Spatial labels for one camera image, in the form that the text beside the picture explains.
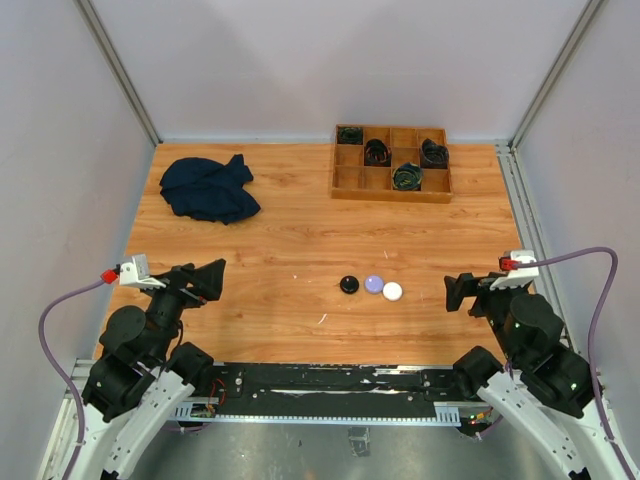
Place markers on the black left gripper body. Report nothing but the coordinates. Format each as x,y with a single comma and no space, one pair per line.
175,296

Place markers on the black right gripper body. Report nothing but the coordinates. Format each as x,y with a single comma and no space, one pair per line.
491,302

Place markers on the white round charging case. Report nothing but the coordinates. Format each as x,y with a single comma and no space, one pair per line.
392,291

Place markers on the purple round charging case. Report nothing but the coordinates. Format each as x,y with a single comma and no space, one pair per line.
374,284

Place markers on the black round charging case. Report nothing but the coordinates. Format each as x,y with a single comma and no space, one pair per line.
349,284

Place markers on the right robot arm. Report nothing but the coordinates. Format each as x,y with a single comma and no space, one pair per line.
543,388

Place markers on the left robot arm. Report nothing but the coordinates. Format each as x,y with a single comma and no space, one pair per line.
142,374

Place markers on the dark blue cloth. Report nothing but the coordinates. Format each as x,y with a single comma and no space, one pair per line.
206,190

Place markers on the rolled blue yellow tie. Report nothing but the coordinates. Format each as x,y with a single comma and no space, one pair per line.
407,177

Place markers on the rolled dark tie right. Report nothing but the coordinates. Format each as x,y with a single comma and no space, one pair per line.
433,155

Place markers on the wooden divided tray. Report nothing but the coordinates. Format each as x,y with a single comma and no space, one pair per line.
351,179

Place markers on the rolled dark tie back-left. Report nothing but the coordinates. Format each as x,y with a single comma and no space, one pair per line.
349,135

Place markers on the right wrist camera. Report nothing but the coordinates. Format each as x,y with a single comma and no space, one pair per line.
518,268

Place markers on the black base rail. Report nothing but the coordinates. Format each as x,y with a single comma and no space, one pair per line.
333,391

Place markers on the aluminium frame rail right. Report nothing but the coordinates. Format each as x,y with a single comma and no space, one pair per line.
508,152

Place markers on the aluminium frame rail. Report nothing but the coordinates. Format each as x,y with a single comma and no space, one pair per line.
103,41
508,152

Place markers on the aluminium frame rail left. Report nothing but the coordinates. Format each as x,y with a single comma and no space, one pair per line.
103,41

